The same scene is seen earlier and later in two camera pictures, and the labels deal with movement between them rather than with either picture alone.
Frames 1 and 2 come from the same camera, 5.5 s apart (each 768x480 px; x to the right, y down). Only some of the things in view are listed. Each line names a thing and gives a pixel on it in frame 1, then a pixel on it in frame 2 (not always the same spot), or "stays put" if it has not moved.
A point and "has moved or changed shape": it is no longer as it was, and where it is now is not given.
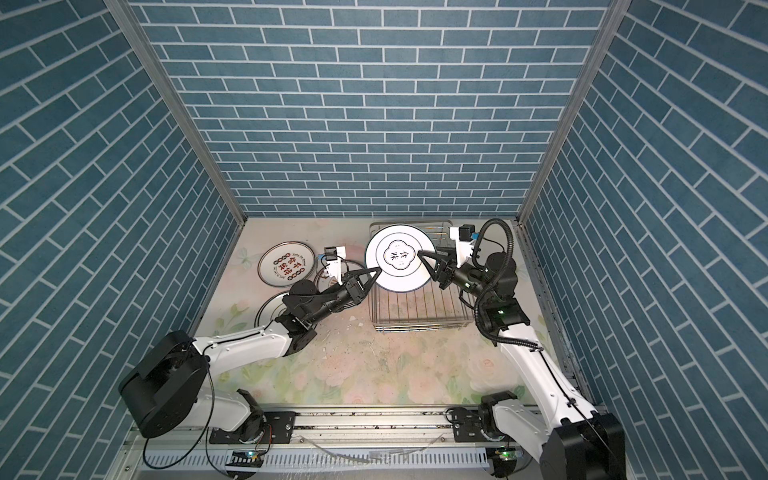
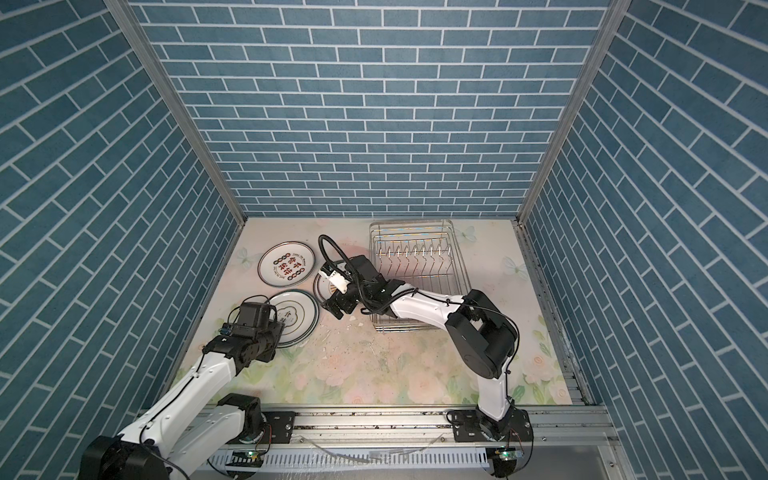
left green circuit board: x=249 y=458 stays put
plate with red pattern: x=285 y=262 stays put
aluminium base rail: x=414 y=431 stays put
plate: x=394 y=249 has moved or changed shape
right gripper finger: x=444 y=279 → x=332 y=307
